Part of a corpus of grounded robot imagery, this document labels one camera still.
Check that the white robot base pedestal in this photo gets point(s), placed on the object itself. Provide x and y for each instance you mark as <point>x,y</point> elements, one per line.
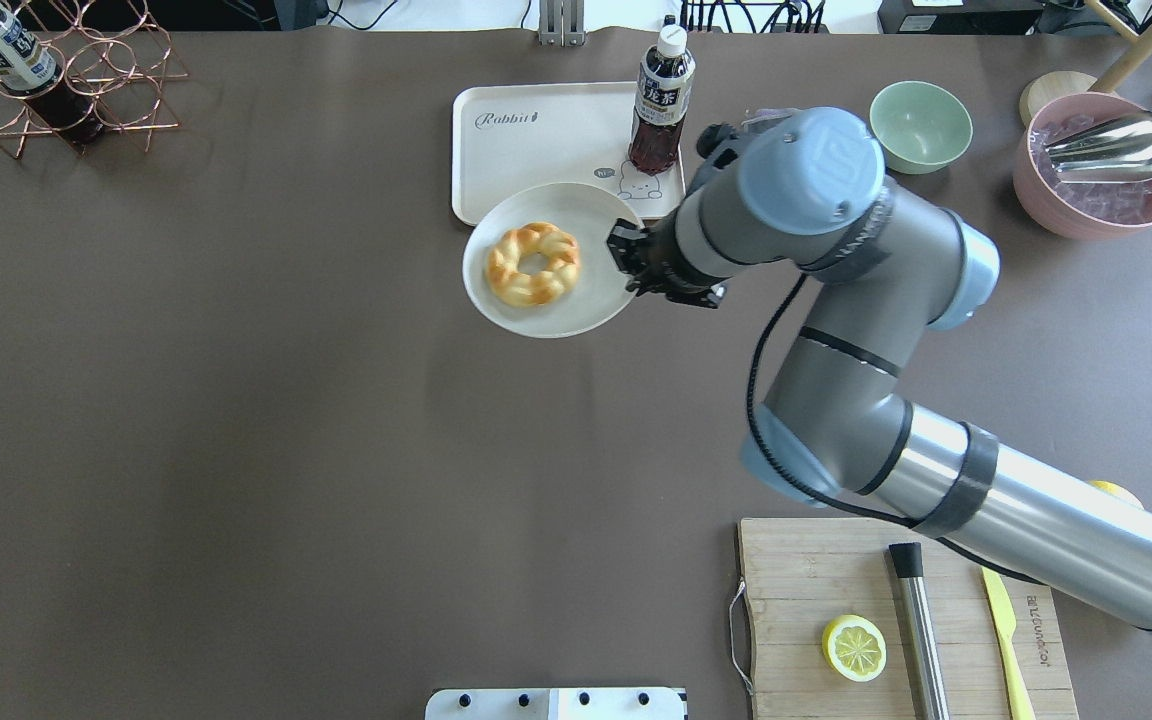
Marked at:
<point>589,702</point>

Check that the half lemon slice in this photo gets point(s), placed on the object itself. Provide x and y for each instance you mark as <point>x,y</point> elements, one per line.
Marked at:
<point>854,647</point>

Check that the tea bottle in rack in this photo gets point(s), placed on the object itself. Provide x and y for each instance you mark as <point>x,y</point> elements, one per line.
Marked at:
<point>31,73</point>

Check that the mint green bowl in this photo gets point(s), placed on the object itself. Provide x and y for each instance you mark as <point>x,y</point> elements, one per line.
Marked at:
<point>921,127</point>

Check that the yellow plastic knife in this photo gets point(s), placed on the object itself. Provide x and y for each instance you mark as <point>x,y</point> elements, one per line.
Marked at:
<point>1005,624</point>

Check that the wooden cutting board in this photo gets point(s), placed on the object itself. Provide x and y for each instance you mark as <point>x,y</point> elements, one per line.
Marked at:
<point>800,573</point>

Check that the steel ice scoop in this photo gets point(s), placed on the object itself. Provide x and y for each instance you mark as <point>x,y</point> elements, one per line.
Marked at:
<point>1116,151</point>

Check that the cream rabbit tray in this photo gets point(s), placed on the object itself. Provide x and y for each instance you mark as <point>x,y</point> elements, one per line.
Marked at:
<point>507,139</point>

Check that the pink bowl with ice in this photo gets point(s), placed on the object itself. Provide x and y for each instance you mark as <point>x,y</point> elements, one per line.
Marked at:
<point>1080,211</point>

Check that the dark tea bottle on tray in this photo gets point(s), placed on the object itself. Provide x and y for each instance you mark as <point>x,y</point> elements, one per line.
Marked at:
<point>664,84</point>

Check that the white round plate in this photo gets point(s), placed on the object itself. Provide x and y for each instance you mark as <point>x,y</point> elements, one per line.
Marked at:
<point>588,214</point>

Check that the wooden mug tree stand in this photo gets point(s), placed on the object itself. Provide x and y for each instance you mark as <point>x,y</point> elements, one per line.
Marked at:
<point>1061,83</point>

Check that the golden twisted donut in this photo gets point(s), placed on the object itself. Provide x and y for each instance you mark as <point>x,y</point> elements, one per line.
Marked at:
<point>533,265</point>

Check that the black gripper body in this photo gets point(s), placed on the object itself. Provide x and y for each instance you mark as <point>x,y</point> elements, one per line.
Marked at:
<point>654,263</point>

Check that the copper wire bottle rack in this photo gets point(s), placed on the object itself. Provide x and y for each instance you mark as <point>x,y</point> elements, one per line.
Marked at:
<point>79,71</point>

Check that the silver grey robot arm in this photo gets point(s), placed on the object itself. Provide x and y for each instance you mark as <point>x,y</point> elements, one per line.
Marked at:
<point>810,188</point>

